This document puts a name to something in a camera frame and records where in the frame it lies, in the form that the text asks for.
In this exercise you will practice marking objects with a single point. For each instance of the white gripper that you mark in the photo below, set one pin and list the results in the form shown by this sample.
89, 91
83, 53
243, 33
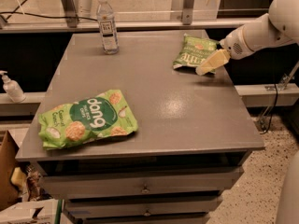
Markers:
234, 46

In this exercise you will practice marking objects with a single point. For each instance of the white box with print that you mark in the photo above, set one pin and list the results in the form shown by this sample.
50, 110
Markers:
41, 212

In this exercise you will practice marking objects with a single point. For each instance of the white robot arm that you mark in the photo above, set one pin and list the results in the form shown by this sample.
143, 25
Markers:
276, 28

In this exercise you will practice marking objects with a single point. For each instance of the grey drawer cabinet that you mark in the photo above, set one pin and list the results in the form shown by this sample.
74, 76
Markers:
194, 133

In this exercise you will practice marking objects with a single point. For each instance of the green dang rice chips bag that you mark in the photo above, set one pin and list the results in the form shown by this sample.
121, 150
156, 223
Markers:
69, 125

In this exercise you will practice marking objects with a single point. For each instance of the white pump dispenser bottle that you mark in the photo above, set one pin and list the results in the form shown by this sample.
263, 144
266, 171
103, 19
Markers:
12, 88

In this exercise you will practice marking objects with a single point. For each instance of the brown cardboard box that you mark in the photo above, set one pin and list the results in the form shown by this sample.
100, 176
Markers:
8, 192

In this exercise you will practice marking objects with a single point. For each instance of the clear plastic water bottle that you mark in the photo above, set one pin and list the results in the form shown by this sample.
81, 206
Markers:
107, 27

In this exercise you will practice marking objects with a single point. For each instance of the metal railing frame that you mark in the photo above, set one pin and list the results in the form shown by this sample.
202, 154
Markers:
80, 14

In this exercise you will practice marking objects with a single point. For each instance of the green jalapeno kettle chip bag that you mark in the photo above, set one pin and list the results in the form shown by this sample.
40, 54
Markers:
194, 51

